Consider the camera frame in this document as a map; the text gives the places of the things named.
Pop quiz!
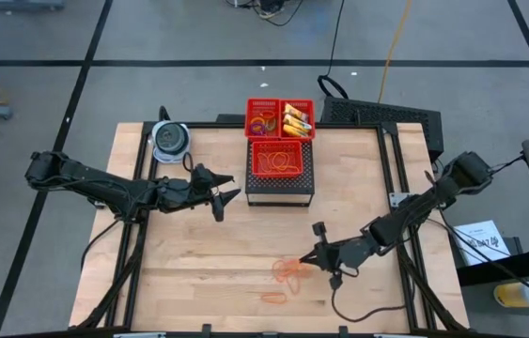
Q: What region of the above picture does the black arm floor cable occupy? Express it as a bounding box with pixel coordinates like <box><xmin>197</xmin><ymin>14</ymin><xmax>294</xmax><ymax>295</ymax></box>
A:
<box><xmin>79</xmin><ymin>218</ymin><xmax>122</xmax><ymax>272</ymax></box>

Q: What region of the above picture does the black perforated computer case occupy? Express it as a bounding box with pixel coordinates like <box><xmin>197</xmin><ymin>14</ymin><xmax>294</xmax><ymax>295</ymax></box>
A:
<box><xmin>319</xmin><ymin>96</ymin><xmax>444</xmax><ymax>163</ymax></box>

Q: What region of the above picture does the black aluminium extrusion frame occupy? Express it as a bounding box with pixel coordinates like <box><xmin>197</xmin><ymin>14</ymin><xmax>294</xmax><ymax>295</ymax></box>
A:
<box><xmin>69</xmin><ymin>119</ymin><xmax>471</xmax><ymax>338</ymax></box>

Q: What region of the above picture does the red plastic mesh basket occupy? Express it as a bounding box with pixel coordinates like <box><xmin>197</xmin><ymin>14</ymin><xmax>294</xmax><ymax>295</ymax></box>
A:
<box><xmin>250</xmin><ymin>140</ymin><xmax>303</xmax><ymax>178</ymax></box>
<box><xmin>278</xmin><ymin>98</ymin><xmax>316</xmax><ymax>142</ymax></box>
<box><xmin>243</xmin><ymin>98</ymin><xmax>281</xmax><ymax>141</ymax></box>

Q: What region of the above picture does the white printed booklet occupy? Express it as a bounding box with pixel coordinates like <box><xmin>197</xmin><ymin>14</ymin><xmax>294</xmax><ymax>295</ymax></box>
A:
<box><xmin>451</xmin><ymin>219</ymin><xmax>512</xmax><ymax>267</ymax></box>

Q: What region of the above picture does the yellow white plastic container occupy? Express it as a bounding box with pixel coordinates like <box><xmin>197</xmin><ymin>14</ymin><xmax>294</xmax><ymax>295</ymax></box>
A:
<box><xmin>492</xmin><ymin>280</ymin><xmax>529</xmax><ymax>309</ymax></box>

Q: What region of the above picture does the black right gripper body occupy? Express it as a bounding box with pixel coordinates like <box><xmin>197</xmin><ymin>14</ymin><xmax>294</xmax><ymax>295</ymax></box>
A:
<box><xmin>312</xmin><ymin>221</ymin><xmax>381</xmax><ymax>290</ymax></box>

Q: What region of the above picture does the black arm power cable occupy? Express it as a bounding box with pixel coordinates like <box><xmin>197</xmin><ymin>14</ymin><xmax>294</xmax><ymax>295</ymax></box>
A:
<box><xmin>489</xmin><ymin>154</ymin><xmax>526</xmax><ymax>173</ymax></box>

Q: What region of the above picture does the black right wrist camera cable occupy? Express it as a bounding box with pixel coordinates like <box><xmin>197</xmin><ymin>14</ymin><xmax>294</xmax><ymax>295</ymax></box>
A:
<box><xmin>329</xmin><ymin>269</ymin><xmax>409</xmax><ymax>324</ymax></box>

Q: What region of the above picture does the black shelf beam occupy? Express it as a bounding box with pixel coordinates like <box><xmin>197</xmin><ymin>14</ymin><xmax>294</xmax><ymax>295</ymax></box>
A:
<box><xmin>456</xmin><ymin>246</ymin><xmax>529</xmax><ymax>287</ymax></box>

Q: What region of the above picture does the black floor cable bundle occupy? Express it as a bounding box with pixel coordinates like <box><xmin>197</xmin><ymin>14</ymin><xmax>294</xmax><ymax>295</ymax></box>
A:
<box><xmin>224</xmin><ymin>0</ymin><xmax>305</xmax><ymax>28</ymax></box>

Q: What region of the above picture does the black computer power cable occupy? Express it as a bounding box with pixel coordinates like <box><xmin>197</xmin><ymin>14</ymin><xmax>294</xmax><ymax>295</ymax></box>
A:
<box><xmin>316</xmin><ymin>0</ymin><xmax>346</xmax><ymax>100</ymax></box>

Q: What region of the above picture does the black perforated metal riser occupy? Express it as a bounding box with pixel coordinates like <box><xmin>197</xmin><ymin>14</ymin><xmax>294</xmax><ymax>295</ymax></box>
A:
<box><xmin>244</xmin><ymin>139</ymin><xmax>316</xmax><ymax>207</ymax></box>

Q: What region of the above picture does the yellow floor cable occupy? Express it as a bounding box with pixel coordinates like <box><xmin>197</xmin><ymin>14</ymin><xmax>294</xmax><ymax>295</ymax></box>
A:
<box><xmin>377</xmin><ymin>0</ymin><xmax>413</xmax><ymax>103</ymax></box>

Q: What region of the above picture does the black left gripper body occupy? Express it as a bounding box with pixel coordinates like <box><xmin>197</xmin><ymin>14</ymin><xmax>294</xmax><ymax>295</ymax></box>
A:
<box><xmin>155</xmin><ymin>162</ymin><xmax>226</xmax><ymax>223</ymax></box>

